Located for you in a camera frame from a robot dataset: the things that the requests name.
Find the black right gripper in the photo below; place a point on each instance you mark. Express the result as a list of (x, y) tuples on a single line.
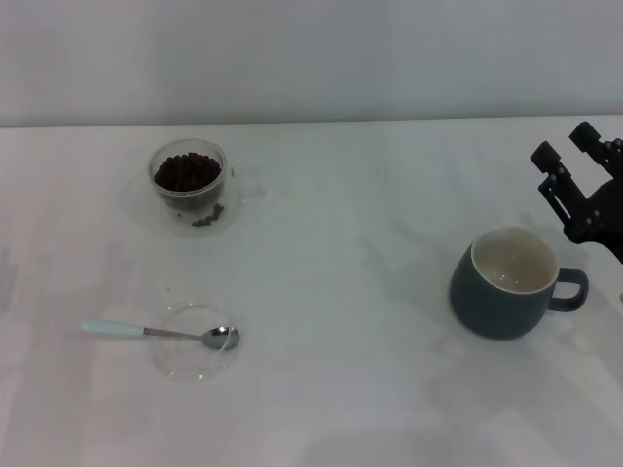
[(601, 216)]

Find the coffee bean pile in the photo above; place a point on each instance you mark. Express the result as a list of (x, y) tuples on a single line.
[(187, 172)]

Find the clear glass saucer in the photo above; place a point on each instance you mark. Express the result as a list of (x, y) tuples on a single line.
[(141, 214)]

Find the dark teal ceramic mug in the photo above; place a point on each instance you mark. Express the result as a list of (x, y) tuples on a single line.
[(487, 311)]

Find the clear round glass dish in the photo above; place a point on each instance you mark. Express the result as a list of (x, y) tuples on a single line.
[(194, 362)]

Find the clear double-walled glass cup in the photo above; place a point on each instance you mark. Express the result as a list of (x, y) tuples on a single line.
[(229, 182)]

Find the loose coffee bean cluster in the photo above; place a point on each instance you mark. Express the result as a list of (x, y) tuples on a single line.
[(208, 218)]

